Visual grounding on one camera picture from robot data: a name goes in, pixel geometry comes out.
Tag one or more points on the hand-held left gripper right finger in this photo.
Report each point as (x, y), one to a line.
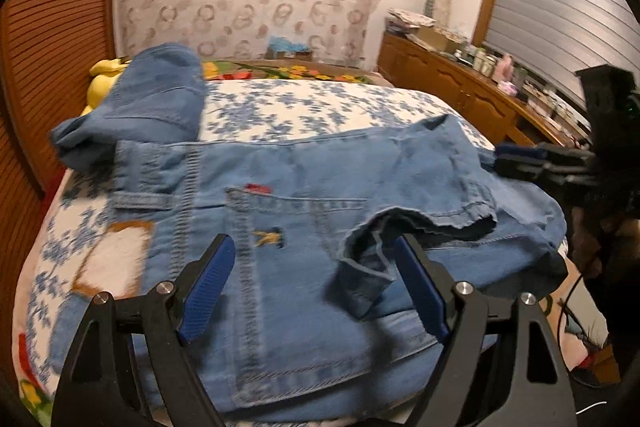
(422, 292)

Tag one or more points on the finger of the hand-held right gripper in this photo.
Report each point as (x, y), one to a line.
(530, 171)
(525, 152)

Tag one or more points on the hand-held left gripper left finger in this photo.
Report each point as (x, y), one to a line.
(205, 292)

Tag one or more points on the blue denim pants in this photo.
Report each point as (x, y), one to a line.
(150, 97)
(300, 217)

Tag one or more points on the person's right hand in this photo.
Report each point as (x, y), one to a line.
(590, 244)

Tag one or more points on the small pink box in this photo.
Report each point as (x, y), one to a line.
(510, 89)

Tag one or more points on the green bottle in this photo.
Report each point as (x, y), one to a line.
(520, 78)

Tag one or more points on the pink bottle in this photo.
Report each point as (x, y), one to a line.
(504, 68)

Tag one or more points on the white bottle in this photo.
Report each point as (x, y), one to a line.
(482, 62)

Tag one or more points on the wooden sideboard cabinet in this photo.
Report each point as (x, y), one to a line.
(440, 77)

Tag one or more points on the grey window blind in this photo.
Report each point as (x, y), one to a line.
(560, 7)

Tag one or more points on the cardboard box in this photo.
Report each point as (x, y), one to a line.
(440, 39)

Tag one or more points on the stack of folded cloths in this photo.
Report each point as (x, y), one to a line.
(410, 19)

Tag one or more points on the blue denim jeans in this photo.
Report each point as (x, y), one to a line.
(310, 112)

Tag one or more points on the yellow plush toy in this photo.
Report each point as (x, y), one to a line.
(102, 82)

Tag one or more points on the floral blanket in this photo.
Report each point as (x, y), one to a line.
(300, 72)

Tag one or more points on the blue packet on box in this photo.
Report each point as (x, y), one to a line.
(289, 47)

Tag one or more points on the brown louvered wooden wardrobe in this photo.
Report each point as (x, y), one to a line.
(55, 32)

